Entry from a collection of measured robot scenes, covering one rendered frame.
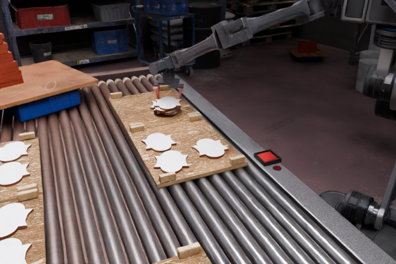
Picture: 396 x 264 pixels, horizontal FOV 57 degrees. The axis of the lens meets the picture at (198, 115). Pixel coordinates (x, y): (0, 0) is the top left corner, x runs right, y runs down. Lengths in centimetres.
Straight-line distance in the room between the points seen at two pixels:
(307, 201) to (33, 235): 82
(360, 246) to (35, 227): 90
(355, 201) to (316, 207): 97
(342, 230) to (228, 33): 72
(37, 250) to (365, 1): 141
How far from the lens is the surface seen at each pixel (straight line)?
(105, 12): 564
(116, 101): 189
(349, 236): 116
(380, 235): 228
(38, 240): 112
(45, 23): 547
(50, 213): 123
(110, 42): 577
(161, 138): 148
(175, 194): 123
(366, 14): 162
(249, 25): 127
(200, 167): 131
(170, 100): 173
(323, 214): 121
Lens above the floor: 166
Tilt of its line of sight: 25 degrees down
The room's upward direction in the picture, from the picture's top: straight up
